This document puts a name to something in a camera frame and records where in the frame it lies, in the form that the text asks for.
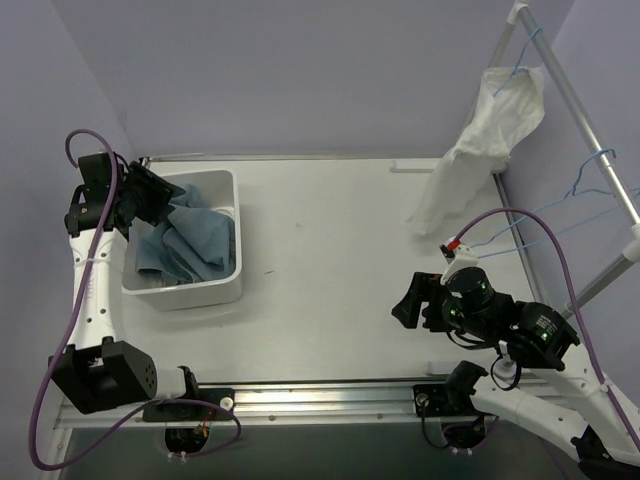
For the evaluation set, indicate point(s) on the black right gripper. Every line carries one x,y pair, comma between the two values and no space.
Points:
431,307

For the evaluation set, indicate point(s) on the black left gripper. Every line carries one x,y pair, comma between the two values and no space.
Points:
151,192

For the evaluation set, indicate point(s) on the light blue denim skirt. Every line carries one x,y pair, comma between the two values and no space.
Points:
193,244

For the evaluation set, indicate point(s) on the blue wire skirt hanger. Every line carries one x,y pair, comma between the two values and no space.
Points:
570,198

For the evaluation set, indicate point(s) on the white shirt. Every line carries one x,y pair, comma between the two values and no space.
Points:
509,107

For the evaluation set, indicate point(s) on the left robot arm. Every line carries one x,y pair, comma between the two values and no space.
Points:
98,369

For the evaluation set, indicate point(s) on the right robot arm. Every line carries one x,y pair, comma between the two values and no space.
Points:
596,424

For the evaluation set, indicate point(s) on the white plastic bin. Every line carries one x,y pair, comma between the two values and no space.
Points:
219,190

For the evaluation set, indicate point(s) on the metal clothes rack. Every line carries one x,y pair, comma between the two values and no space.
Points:
591,67

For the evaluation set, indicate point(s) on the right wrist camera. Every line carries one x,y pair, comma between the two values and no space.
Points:
458,257

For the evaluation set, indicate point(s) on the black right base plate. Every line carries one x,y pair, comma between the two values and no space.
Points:
431,400

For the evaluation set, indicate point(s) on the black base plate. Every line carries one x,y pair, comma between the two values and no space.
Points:
431,400
209,404

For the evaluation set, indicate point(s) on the aluminium mounting rail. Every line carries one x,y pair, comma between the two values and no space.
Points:
266,404

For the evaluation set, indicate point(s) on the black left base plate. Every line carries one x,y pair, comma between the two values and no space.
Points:
209,404

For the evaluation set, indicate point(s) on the blue wire shirt hanger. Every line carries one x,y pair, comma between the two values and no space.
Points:
518,66

